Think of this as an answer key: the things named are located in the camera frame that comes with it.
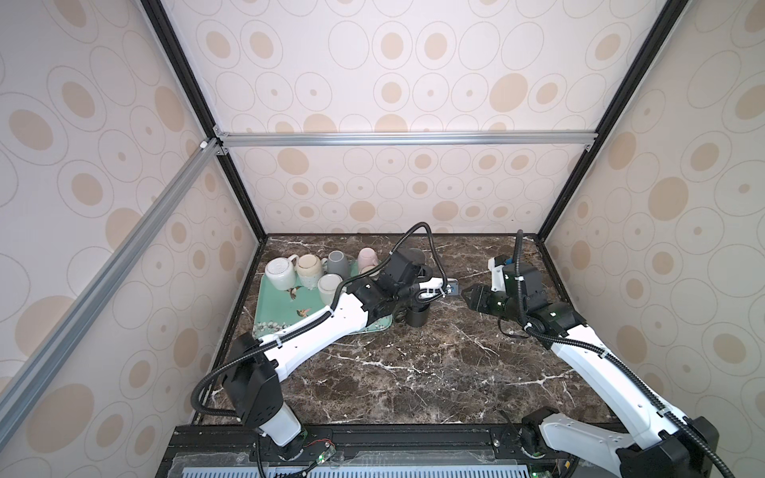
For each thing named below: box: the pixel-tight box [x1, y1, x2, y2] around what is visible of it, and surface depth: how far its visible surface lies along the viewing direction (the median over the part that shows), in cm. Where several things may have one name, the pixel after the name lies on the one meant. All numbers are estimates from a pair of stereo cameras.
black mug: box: [405, 303, 431, 328], surface depth 96 cm
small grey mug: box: [326, 249, 356, 280], surface depth 102 cm
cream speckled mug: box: [296, 253, 328, 290], surface depth 102 cm
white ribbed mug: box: [264, 253, 300, 291], surface depth 102 cm
